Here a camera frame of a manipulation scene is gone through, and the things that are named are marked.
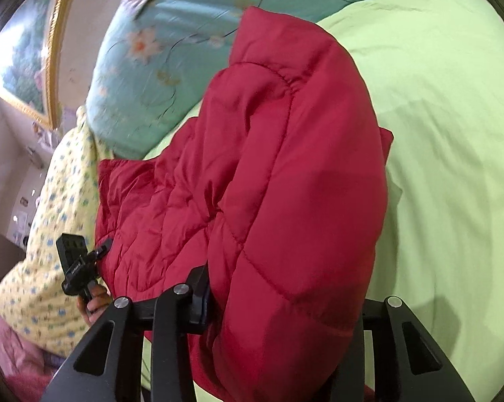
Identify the teal floral quilt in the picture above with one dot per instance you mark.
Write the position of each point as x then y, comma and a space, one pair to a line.
159, 63

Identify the person's left hand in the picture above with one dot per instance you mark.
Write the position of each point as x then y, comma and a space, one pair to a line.
94, 303

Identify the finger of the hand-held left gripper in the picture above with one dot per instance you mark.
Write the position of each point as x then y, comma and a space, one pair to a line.
104, 248

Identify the gold framed picture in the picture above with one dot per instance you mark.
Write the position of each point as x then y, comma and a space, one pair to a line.
29, 50

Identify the light green bed sheet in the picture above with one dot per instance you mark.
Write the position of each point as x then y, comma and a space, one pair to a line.
440, 142

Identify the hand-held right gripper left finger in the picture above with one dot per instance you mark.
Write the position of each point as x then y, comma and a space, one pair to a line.
174, 322

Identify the pink blanket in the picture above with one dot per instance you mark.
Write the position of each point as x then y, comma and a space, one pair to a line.
21, 360

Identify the yellow animal print quilt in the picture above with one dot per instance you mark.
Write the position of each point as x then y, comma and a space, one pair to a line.
46, 238

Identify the red quilted coat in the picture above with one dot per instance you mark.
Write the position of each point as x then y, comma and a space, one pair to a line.
285, 184

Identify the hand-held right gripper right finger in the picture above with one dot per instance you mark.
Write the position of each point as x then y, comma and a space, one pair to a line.
396, 335

